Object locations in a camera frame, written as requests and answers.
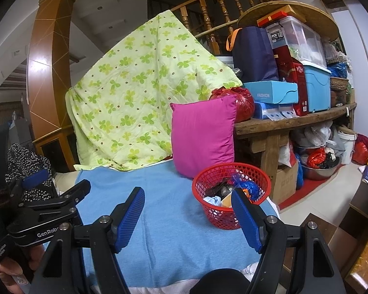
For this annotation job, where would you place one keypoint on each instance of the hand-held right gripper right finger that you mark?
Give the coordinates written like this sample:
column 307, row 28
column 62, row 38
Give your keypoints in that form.
column 247, row 223

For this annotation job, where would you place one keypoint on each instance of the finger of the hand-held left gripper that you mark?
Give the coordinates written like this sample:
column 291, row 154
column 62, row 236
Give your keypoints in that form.
column 76, row 191
column 35, row 176

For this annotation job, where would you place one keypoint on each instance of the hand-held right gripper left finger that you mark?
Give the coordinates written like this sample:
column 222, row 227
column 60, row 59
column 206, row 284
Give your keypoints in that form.
column 130, row 220

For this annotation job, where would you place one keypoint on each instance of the small orange white box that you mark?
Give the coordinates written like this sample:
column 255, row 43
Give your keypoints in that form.
column 226, row 202

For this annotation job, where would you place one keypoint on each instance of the orange wrapper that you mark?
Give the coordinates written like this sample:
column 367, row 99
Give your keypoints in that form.
column 247, row 192

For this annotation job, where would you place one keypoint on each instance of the red plastic mesh basket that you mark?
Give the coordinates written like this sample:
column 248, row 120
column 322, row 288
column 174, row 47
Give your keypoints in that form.
column 214, row 217

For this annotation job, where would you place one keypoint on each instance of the white face mask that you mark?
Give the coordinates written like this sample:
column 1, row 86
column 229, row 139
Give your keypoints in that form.
column 211, row 200

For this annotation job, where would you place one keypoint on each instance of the dark plastic bag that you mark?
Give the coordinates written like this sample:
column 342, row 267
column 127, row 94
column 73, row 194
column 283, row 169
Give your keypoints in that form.
column 220, row 190

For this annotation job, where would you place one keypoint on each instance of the person's left hand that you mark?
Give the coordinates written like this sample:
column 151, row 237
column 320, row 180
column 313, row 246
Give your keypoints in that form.
column 10, row 271

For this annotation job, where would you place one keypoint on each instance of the black white-dotted garment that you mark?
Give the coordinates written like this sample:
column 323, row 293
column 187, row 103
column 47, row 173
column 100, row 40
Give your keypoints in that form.
column 27, row 162

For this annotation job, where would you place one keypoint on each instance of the cream cushion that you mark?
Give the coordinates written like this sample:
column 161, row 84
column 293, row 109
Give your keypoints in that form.
column 64, row 180

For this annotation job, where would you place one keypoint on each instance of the wooden cabinet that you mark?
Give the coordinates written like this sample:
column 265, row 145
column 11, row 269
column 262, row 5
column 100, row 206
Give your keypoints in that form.
column 58, row 150
column 49, row 67

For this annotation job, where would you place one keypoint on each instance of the blue blanket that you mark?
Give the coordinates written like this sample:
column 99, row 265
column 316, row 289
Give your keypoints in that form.
column 171, row 220

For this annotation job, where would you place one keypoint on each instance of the brown cardboard box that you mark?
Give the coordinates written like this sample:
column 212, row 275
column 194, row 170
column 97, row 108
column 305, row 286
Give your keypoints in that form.
column 283, row 180

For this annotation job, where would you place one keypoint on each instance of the red floor mat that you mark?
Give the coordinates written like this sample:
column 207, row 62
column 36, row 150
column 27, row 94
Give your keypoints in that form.
column 306, row 190

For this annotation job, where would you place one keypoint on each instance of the brown lattice window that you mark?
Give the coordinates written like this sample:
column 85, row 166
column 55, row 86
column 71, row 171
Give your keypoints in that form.
column 6, row 111

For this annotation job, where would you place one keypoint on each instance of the pale bed sheet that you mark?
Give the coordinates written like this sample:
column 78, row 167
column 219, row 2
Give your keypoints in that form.
column 159, row 289

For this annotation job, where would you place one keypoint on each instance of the metal basin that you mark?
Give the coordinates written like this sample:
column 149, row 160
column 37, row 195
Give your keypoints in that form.
column 319, row 173

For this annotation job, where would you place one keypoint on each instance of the pink pillow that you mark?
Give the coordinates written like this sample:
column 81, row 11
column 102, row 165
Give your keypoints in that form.
column 202, row 134

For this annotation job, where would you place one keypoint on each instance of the rough wooden bench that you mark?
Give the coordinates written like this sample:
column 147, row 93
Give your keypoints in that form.
column 294, row 121

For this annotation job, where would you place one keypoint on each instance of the white plastic bag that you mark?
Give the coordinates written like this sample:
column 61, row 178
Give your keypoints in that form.
column 317, row 133

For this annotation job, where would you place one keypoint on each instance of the blue white tissue pack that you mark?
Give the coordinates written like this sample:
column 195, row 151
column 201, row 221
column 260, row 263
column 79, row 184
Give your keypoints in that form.
column 273, row 111

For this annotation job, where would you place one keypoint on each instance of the green clover print quilt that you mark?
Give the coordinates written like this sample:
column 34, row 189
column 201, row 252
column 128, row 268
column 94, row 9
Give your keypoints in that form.
column 135, row 92

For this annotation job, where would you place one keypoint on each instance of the large red plastic bag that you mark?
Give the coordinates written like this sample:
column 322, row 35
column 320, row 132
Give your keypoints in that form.
column 242, row 104

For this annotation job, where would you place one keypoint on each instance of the white plastic bucket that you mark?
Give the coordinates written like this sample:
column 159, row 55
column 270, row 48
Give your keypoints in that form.
column 345, row 147

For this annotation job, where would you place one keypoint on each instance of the light blue cardboard box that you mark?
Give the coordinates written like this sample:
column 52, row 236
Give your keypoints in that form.
column 270, row 93

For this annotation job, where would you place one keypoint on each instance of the light blue storage bin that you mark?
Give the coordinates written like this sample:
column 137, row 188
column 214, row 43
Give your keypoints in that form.
column 317, row 88

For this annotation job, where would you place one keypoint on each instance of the tall red gift box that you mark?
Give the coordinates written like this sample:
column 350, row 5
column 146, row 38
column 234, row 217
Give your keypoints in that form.
column 296, row 76

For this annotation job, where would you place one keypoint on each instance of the wicker basket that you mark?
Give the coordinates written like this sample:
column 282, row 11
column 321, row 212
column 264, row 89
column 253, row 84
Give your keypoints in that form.
column 339, row 84

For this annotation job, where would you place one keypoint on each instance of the large blue plastic bag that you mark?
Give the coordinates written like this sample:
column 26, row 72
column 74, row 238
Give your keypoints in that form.
column 337, row 69

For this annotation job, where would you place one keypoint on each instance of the clear plastic storage bin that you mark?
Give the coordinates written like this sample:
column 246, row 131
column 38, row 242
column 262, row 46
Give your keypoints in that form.
column 300, row 39

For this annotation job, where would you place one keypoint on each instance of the flat orange red box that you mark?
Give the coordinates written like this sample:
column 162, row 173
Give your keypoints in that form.
column 273, row 18

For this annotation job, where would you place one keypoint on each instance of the round wooden tabletop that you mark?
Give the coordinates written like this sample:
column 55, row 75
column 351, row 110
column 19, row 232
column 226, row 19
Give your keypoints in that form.
column 319, row 18

